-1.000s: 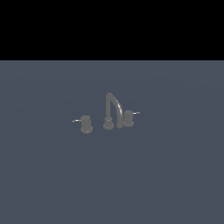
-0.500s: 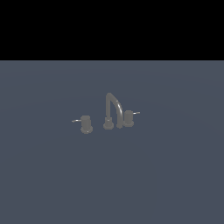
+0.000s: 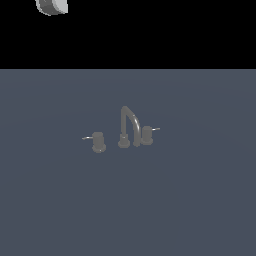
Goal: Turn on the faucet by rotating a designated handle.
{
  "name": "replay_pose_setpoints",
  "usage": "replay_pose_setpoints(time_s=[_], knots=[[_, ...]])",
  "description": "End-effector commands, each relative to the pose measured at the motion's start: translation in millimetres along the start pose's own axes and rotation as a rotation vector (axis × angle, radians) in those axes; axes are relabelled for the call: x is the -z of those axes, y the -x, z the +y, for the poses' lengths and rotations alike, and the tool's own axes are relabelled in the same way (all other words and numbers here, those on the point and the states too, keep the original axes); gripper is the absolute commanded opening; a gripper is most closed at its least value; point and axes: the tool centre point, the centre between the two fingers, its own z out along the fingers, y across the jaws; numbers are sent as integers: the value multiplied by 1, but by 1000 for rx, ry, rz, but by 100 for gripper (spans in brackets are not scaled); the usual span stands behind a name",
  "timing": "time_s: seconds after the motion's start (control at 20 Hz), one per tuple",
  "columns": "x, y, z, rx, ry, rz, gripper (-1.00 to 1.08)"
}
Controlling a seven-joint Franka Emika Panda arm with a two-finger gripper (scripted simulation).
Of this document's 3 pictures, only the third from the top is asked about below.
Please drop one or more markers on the grey curved faucet spout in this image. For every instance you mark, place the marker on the grey curved faucet spout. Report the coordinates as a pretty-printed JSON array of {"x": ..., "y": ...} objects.
[{"x": 127, "y": 128}]

